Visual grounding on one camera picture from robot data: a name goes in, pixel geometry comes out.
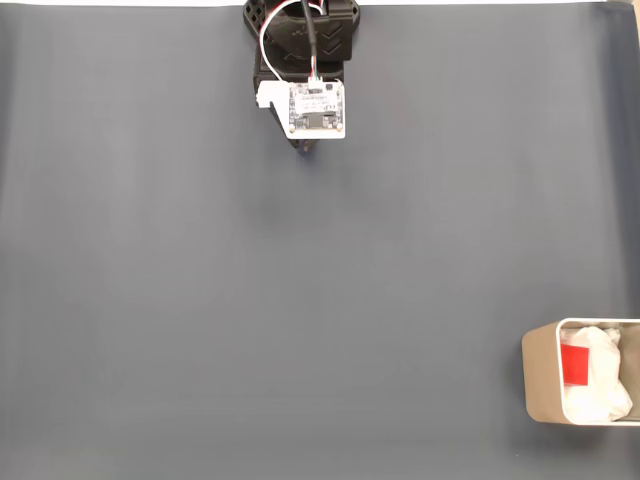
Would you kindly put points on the red cube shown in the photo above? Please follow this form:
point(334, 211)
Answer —
point(575, 365)

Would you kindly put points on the beige white box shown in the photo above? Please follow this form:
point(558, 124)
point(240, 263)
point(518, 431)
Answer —
point(537, 375)

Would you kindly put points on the blue-grey table mat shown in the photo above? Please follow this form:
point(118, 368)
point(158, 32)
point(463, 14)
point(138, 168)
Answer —
point(250, 275)

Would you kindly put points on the white crumpled tissue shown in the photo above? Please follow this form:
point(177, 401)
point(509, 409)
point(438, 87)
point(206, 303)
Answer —
point(605, 370)

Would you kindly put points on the white camera circuit board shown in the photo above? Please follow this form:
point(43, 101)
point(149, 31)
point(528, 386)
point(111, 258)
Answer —
point(315, 107)

